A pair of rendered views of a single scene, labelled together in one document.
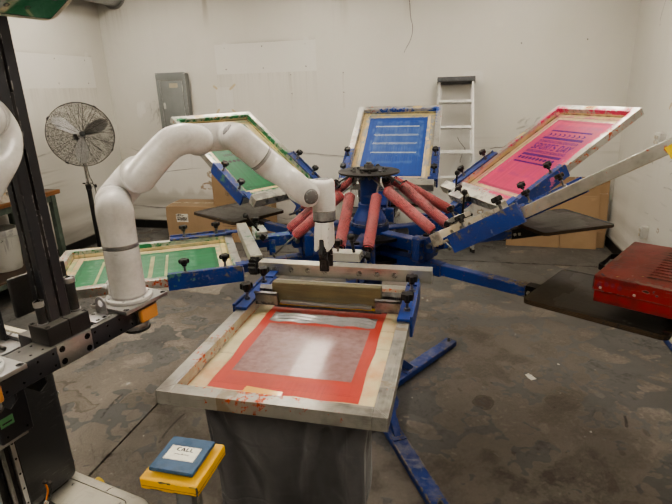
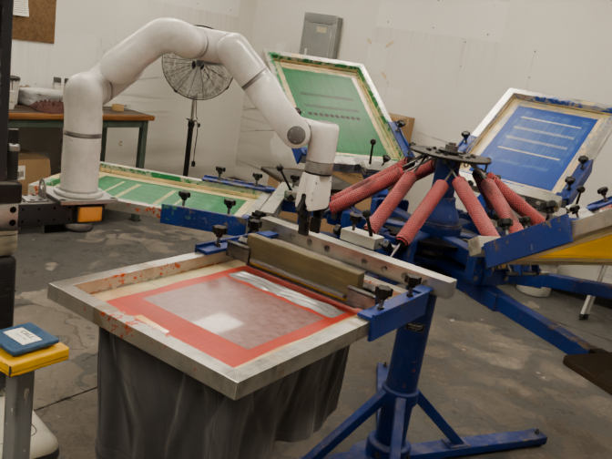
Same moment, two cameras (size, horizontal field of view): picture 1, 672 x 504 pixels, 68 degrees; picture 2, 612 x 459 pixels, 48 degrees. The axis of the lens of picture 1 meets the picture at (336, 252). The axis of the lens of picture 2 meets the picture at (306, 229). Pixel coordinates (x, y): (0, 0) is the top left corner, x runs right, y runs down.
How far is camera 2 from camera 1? 0.57 m
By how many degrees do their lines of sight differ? 19
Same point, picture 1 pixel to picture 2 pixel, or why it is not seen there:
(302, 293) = (275, 256)
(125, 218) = (88, 104)
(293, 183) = (277, 114)
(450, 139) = not seen: outside the picture
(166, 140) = (149, 32)
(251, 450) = (128, 392)
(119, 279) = (68, 168)
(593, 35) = not seen: outside the picture
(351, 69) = (547, 49)
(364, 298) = (339, 281)
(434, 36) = not seen: outside the picture
